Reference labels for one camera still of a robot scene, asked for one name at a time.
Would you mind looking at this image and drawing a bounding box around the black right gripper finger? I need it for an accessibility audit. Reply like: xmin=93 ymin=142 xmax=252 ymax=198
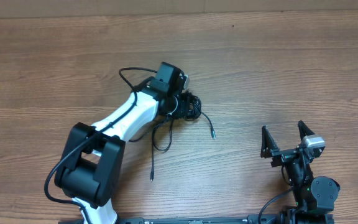
xmin=260 ymin=126 xmax=279 ymax=157
xmin=298 ymin=120 xmax=315 ymax=139

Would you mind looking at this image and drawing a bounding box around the black cable silver plug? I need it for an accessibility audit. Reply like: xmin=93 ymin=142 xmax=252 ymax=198
xmin=178 ymin=91 xmax=217 ymax=140

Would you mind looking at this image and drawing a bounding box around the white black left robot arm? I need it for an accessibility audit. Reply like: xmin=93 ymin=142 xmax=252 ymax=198
xmin=44 ymin=62 xmax=190 ymax=223

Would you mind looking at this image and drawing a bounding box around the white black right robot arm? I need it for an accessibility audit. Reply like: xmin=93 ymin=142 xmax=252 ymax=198
xmin=257 ymin=120 xmax=340 ymax=223

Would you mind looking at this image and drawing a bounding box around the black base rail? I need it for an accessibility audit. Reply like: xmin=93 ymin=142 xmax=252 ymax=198
xmin=57 ymin=213 xmax=335 ymax=224

